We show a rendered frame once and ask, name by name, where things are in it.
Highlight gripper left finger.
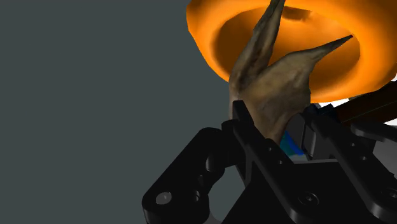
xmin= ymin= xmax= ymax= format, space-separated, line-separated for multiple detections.
xmin=141 ymin=99 xmax=321 ymax=224

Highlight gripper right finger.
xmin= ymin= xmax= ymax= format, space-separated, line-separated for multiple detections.
xmin=286 ymin=104 xmax=397 ymax=224

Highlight brown pointed star-shaped object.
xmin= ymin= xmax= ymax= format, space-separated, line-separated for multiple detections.
xmin=228 ymin=0 xmax=354 ymax=145

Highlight dark brown bar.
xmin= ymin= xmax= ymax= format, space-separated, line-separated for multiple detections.
xmin=333 ymin=80 xmax=397 ymax=127

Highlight blue rounded object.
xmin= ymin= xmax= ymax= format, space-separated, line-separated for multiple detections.
xmin=279 ymin=131 xmax=305 ymax=157

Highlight orange bowl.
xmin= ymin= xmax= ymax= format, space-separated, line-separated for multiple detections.
xmin=185 ymin=0 xmax=397 ymax=104

